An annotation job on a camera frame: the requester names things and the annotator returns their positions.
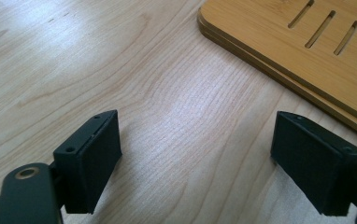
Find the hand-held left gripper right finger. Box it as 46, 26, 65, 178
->
270, 110, 357, 217

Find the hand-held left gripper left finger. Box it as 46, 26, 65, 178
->
52, 109, 123, 216

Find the slotted bamboo coaster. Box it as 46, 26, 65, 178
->
197, 18, 357, 145
197, 0, 357, 128

